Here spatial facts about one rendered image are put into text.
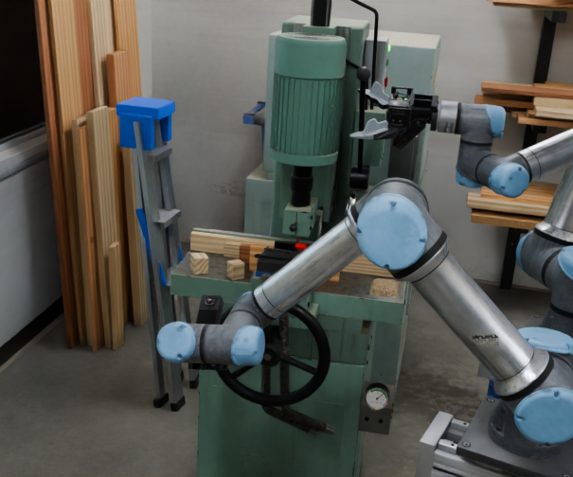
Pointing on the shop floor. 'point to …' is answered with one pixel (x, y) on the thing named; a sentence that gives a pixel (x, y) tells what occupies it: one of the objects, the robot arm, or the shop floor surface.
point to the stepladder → (156, 228)
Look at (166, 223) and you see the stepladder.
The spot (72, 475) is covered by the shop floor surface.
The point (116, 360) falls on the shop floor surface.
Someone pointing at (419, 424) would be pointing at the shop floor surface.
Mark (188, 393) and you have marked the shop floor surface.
